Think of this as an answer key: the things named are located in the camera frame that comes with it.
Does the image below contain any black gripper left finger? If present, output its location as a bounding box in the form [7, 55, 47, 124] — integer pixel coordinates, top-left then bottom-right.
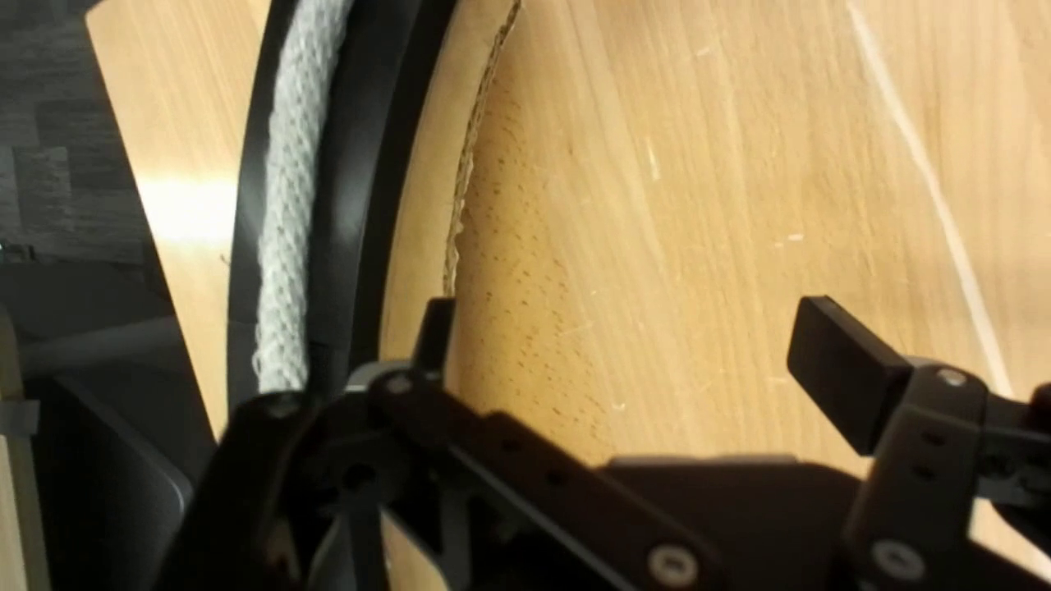
[152, 291, 728, 591]

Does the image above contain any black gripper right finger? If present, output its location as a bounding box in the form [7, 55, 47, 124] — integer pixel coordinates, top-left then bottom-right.
[782, 291, 1051, 591]

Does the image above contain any white braided rope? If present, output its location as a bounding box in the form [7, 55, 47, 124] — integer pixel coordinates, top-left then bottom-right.
[251, 0, 363, 399]

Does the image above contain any black curved grooved track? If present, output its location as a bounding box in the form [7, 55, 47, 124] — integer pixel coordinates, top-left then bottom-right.
[220, 0, 466, 417]

